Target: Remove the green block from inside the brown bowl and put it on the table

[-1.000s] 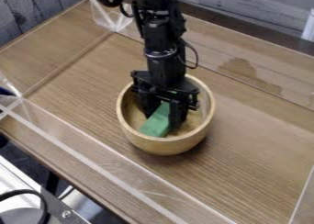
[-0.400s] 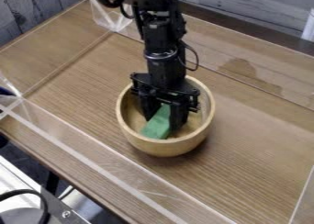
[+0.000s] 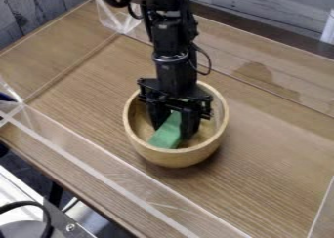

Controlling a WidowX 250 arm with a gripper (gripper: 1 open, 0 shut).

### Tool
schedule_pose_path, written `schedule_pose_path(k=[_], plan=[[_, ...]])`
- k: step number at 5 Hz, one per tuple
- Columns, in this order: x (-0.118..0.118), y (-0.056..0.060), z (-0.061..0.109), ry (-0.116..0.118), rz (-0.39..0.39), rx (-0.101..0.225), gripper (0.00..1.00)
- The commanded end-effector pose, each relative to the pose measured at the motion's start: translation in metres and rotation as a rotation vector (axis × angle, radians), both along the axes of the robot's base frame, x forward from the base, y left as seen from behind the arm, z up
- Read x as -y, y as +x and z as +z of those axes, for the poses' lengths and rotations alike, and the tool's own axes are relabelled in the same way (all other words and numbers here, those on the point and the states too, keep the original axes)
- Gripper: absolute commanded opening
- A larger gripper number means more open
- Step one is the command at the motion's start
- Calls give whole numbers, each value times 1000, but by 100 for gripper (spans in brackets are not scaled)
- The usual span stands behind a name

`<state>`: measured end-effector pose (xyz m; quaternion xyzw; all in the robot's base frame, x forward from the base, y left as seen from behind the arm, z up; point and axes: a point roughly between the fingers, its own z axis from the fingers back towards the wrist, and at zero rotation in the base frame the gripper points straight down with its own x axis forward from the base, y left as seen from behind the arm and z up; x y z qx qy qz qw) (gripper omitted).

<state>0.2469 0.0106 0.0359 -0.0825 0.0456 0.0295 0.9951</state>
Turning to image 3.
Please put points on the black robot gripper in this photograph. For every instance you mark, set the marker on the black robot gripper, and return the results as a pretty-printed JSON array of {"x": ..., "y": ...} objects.
[{"x": 173, "y": 91}]

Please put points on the green rectangular block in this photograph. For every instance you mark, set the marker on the green rectangular block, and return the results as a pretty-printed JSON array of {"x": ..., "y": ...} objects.
[{"x": 167, "y": 136}]

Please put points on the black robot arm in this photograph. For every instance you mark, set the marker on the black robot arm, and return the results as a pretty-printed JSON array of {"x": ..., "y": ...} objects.
[{"x": 169, "y": 25}]

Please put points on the brown wooden bowl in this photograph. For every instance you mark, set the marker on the brown wooden bowl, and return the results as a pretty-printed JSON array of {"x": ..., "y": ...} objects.
[{"x": 175, "y": 150}]

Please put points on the clear acrylic table barrier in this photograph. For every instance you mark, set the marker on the clear acrylic table barrier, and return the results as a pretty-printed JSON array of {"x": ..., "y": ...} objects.
[{"x": 252, "y": 177}]

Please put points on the black table leg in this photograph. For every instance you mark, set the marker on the black table leg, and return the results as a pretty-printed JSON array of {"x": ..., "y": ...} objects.
[{"x": 54, "y": 194}]

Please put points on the grey metal bracket with screw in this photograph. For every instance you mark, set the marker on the grey metal bracket with screw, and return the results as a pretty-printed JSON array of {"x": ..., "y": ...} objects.
[{"x": 66, "y": 225}]

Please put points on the white post at right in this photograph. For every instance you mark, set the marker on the white post at right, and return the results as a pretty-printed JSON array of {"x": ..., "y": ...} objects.
[{"x": 327, "y": 32}]

